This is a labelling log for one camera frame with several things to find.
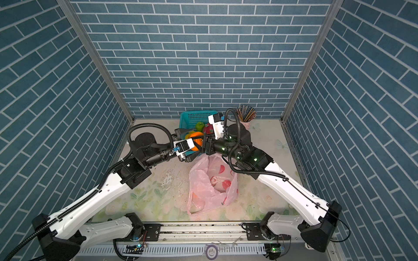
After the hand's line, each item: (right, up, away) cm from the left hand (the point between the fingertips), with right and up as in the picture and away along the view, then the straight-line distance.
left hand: (198, 137), depth 61 cm
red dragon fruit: (+2, +4, +44) cm, 44 cm away
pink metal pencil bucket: (+27, +7, +46) cm, 54 cm away
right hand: (-2, 0, 0) cm, 2 cm away
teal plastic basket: (-13, +12, +54) cm, 57 cm away
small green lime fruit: (-5, +6, +47) cm, 48 cm away
